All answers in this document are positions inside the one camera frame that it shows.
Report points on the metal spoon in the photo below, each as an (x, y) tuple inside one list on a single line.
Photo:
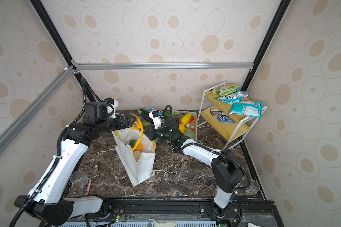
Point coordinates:
[(94, 171)]

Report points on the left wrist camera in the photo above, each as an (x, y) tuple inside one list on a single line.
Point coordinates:
[(98, 112)]

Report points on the blue candy packet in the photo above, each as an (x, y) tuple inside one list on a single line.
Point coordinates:
[(225, 119)]

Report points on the black right corner post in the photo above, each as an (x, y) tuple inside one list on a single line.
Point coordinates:
[(275, 23)]

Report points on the clear plastic cup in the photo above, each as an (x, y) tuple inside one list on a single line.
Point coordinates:
[(79, 178), (254, 187)]

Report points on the white canvas grocery bag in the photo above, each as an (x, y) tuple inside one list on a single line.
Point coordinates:
[(143, 169)]

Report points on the orange mango fruit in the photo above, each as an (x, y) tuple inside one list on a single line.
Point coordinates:
[(135, 145)]

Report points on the left aluminium frame bar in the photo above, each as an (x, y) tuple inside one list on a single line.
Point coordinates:
[(10, 133)]

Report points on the yellow orange citrus fruit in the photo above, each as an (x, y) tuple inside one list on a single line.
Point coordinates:
[(182, 128)]

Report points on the pale green plastic basket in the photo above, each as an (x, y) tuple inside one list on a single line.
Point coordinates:
[(191, 127)]

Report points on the wooden two tier shelf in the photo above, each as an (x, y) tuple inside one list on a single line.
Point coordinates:
[(234, 128)]

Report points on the white teal snack bag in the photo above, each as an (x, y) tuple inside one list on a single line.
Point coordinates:
[(233, 98)]

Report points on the yellow green snack bag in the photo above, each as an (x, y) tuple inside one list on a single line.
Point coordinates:
[(226, 89)]

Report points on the horizontal aluminium frame bar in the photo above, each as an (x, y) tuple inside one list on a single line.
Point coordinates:
[(163, 66)]

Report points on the long green cucumber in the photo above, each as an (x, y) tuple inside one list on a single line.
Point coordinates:
[(144, 113)]

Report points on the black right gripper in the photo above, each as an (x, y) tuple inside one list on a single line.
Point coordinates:
[(151, 131)]

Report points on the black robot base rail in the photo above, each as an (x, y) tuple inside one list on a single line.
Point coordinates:
[(203, 207)]

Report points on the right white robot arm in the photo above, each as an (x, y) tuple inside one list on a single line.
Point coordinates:
[(230, 176)]

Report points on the black corner frame post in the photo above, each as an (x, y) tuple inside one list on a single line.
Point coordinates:
[(43, 15)]

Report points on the dark candy packet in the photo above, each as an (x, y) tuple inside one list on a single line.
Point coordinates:
[(217, 112)]

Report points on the yellow papaya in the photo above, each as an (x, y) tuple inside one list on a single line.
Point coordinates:
[(185, 119)]

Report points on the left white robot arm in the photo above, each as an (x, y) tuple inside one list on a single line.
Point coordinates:
[(45, 201)]

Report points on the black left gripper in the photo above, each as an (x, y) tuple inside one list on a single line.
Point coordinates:
[(122, 123)]

